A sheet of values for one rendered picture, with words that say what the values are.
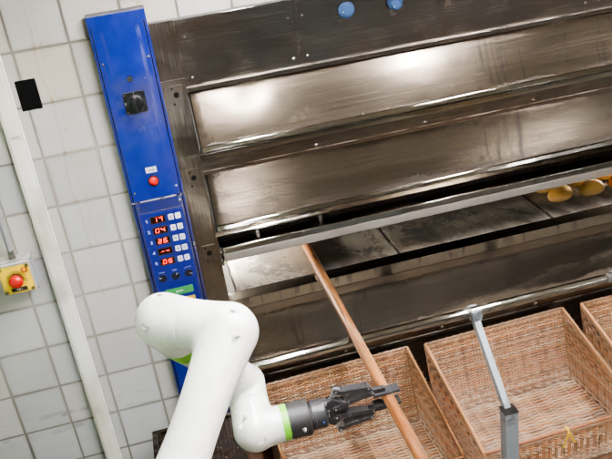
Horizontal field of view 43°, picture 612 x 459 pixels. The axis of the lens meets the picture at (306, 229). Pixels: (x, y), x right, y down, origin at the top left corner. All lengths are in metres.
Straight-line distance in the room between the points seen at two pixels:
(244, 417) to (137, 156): 0.83
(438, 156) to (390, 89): 0.29
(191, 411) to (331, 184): 1.15
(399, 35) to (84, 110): 0.96
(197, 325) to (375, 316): 1.24
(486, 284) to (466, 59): 0.82
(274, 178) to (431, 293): 0.73
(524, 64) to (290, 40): 0.76
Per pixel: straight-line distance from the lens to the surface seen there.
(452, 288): 2.83
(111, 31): 2.26
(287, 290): 2.63
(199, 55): 2.33
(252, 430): 1.99
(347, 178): 2.51
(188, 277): 2.51
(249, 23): 2.34
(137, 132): 2.33
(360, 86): 2.44
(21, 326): 2.62
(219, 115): 2.37
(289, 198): 2.48
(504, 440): 2.46
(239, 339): 1.59
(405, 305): 2.79
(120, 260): 2.51
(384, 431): 2.91
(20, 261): 2.45
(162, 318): 1.67
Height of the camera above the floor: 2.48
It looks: 26 degrees down
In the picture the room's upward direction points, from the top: 8 degrees counter-clockwise
